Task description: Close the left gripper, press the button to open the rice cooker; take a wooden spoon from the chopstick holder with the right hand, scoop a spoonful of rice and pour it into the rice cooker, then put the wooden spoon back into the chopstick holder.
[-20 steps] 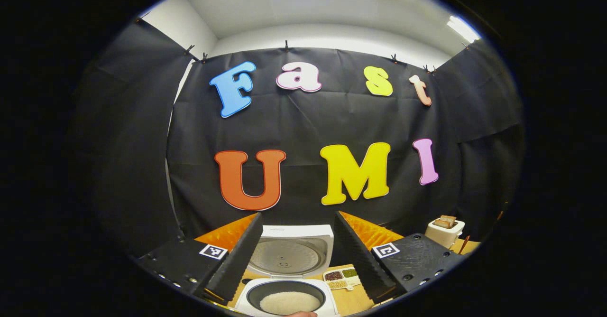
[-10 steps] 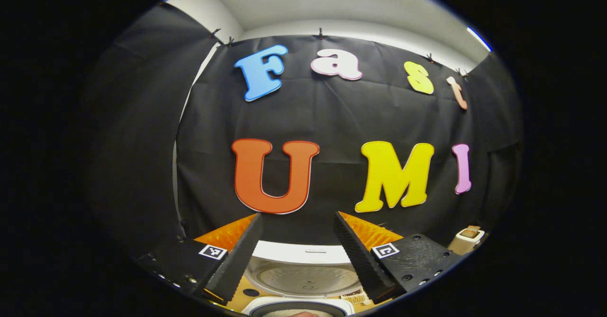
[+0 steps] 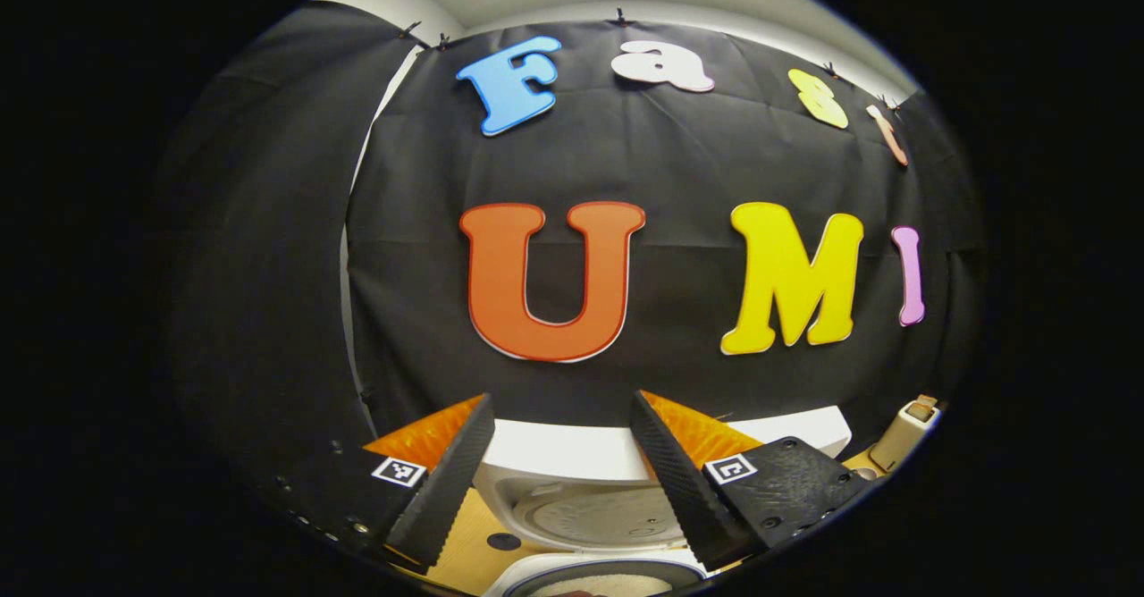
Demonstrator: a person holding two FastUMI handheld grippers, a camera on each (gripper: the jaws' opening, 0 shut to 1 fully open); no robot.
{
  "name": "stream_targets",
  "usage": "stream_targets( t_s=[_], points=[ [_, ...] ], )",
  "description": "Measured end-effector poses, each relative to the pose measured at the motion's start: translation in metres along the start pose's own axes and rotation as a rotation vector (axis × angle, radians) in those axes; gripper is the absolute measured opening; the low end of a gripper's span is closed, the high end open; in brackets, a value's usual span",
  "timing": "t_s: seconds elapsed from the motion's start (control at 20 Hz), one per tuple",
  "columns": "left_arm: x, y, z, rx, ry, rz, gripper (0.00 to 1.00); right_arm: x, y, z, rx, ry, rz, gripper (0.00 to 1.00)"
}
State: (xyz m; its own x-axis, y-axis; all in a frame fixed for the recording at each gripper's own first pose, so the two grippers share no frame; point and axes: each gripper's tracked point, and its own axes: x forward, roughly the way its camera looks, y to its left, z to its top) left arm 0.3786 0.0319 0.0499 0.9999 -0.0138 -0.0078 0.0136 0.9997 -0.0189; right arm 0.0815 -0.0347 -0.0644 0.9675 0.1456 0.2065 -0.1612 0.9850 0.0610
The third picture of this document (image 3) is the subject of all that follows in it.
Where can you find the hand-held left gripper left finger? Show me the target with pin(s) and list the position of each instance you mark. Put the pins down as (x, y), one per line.
(447, 490)

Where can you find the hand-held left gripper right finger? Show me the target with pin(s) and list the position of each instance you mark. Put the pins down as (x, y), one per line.
(679, 490)

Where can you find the white rice cooker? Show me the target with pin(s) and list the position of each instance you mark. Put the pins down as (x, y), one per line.
(572, 449)

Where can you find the toast slice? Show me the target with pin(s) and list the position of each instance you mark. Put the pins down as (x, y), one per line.
(925, 400)

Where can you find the white toaster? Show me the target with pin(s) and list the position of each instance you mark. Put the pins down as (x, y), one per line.
(898, 441)

